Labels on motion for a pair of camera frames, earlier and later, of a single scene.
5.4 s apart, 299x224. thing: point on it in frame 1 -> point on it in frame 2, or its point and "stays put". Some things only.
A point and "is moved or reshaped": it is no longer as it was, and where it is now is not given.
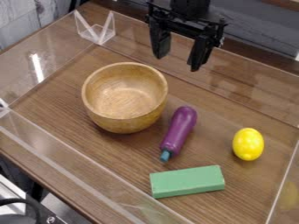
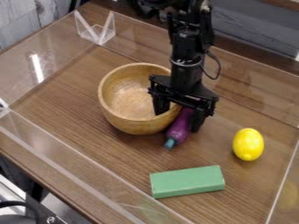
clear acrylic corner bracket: [97, 33] stays put
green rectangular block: [186, 182] stays put
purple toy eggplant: [183, 121] is moved or reshaped
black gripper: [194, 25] -> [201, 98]
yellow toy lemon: [248, 143] stays put
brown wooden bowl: [125, 94] is moved or reshaped
